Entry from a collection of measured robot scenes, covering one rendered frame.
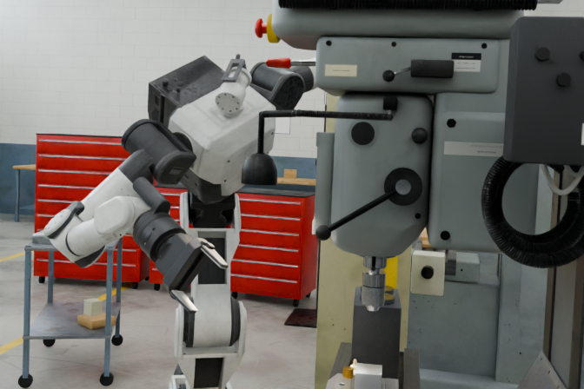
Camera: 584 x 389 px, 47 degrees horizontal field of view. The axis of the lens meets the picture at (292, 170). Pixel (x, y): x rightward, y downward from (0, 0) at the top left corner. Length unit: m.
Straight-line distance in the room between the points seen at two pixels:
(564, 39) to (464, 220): 0.40
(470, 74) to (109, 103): 10.41
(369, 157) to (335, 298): 1.97
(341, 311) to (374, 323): 1.47
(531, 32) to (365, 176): 0.43
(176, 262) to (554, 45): 0.77
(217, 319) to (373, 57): 0.96
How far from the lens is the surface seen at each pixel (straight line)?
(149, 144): 1.65
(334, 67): 1.26
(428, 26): 1.26
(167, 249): 1.34
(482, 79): 1.26
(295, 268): 6.01
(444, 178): 1.25
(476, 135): 1.26
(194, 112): 1.74
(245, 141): 1.73
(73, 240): 1.57
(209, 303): 1.93
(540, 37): 1.03
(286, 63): 1.49
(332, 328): 3.23
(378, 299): 1.39
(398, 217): 1.28
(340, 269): 3.16
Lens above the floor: 1.54
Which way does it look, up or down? 3 degrees down
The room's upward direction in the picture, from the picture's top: 2 degrees clockwise
